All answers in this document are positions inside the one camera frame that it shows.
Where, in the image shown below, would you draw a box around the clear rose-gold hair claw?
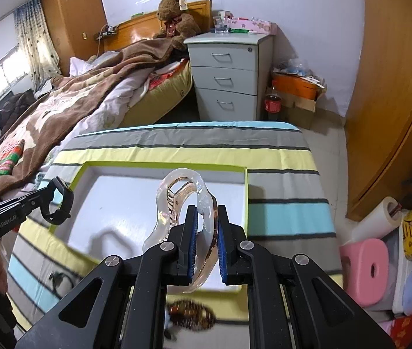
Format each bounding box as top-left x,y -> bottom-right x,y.
143,168 -> 218,294

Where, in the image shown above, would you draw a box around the black smart watch band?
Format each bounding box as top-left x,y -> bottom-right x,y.
40,177 -> 74,225

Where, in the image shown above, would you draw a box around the lime green shallow box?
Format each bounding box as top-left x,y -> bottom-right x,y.
51,161 -> 248,321

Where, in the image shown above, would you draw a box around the brown fleece blanket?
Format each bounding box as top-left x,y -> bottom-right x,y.
0,38 -> 174,197

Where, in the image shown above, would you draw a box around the pink plastic stool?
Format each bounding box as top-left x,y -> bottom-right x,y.
339,239 -> 389,307

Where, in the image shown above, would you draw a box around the yellow mattress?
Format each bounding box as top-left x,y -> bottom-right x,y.
119,59 -> 193,128

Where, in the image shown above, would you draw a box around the red cola bottle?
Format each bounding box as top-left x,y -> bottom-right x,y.
264,87 -> 281,121

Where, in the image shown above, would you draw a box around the white paper roll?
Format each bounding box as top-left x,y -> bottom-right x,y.
349,196 -> 402,243

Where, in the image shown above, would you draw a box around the cardboard box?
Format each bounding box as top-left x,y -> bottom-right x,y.
286,95 -> 316,129

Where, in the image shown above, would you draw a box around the grey drawer nightstand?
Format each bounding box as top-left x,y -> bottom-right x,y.
185,33 -> 273,121

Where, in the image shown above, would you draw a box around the dotted curtain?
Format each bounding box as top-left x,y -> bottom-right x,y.
13,0 -> 62,91

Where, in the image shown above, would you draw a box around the orange basket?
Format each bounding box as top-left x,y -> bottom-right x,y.
271,73 -> 324,101

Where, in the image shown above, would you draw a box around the wooden door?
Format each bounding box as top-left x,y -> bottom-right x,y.
345,0 -> 412,221

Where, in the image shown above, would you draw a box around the brown teddy bear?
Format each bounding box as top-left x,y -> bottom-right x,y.
153,0 -> 201,51

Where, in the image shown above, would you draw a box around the wooden headboard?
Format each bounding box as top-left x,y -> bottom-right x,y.
103,0 -> 213,51

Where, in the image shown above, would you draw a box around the pink floral box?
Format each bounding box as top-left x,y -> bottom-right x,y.
229,18 -> 278,35

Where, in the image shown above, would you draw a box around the wooden wardrobe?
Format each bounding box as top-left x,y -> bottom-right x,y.
41,0 -> 106,76

